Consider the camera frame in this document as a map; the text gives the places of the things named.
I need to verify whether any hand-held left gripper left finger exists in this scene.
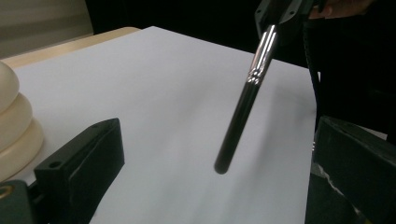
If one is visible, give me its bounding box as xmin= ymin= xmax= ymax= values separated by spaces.
xmin=33 ymin=117 xmax=126 ymax=224

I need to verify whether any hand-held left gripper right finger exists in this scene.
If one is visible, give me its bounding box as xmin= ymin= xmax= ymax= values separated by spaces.
xmin=312 ymin=115 xmax=396 ymax=224

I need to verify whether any white table mat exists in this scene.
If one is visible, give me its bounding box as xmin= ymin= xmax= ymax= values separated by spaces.
xmin=12 ymin=25 xmax=389 ymax=224

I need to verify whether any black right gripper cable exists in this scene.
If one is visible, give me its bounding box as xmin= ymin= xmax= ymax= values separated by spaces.
xmin=302 ymin=20 xmax=322 ymax=120

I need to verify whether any black makeup brush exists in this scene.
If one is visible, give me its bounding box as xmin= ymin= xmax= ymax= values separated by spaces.
xmin=213 ymin=23 xmax=278 ymax=175

